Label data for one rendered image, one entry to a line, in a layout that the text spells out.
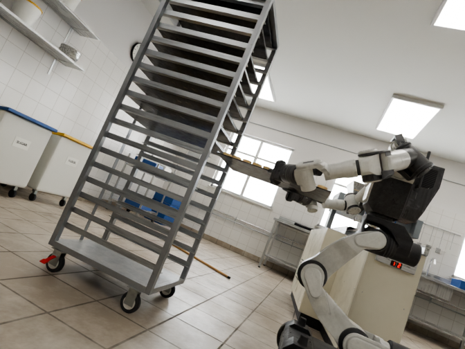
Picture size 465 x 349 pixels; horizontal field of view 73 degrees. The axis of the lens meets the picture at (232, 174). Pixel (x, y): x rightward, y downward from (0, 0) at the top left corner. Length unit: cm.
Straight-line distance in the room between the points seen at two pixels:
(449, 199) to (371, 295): 459
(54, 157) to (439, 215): 597
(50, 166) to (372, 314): 320
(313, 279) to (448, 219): 519
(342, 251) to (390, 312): 79
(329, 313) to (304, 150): 505
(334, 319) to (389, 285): 72
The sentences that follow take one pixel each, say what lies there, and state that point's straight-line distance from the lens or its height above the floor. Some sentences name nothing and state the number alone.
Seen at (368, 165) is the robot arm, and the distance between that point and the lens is 135.
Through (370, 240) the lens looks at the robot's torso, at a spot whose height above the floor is 75.
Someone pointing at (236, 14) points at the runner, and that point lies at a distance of 199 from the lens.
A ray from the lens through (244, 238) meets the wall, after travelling 635.
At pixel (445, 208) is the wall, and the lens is 667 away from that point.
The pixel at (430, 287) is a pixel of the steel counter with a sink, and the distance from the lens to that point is 588.
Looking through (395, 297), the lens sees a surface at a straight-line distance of 236.
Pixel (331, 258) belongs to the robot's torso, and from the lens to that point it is 168.
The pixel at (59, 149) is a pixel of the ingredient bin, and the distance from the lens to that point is 378.
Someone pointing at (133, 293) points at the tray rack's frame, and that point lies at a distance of 170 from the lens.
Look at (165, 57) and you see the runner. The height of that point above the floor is 132.
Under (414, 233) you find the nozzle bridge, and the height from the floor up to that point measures 106.
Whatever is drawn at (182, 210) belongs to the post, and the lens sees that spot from 160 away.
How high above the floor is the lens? 61
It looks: 7 degrees up
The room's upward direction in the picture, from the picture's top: 22 degrees clockwise
